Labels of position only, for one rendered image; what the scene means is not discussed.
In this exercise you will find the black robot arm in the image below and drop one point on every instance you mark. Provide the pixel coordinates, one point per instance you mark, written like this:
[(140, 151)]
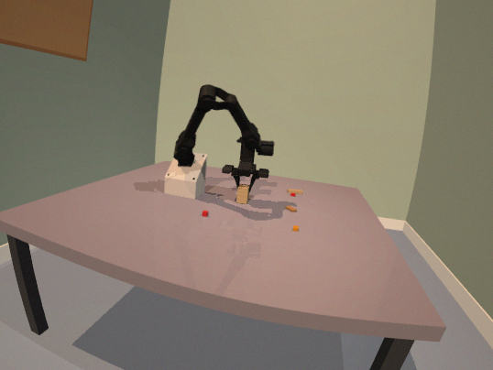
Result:
[(250, 140)]

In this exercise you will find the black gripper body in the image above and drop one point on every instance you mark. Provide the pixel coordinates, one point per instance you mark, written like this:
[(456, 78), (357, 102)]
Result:
[(262, 173)]

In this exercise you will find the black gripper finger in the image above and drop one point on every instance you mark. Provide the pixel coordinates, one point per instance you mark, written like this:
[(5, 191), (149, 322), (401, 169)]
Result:
[(252, 182), (237, 179)]

